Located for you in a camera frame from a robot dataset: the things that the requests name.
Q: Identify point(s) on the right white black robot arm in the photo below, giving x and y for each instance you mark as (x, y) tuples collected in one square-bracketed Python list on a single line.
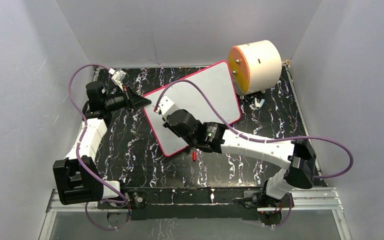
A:
[(296, 158)]

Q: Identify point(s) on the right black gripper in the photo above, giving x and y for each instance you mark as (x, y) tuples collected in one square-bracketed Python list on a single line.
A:
[(167, 125)]

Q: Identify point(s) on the cream cylinder with orange face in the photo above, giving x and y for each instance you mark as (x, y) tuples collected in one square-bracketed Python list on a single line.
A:
[(255, 66)]

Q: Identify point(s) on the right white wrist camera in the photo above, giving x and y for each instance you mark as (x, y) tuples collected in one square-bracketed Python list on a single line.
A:
[(166, 107)]

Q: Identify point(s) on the black whiteboard foot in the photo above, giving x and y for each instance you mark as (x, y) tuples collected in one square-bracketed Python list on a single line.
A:
[(188, 150)]

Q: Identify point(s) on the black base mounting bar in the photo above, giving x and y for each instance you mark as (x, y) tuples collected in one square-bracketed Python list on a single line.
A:
[(195, 202)]

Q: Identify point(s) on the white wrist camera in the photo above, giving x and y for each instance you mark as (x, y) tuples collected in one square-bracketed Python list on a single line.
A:
[(117, 76), (166, 107)]

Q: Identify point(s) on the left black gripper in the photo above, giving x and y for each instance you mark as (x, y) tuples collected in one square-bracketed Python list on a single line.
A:
[(133, 100)]

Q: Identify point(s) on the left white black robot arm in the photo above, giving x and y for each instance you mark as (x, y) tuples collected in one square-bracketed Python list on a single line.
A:
[(76, 176)]

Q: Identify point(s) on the red marker cap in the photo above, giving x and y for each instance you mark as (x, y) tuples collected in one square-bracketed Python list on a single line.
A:
[(194, 156)]

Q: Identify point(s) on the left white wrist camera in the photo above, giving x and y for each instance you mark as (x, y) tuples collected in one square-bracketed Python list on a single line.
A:
[(117, 76)]

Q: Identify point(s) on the small white clip object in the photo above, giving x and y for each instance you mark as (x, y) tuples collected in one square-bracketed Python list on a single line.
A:
[(257, 104)]

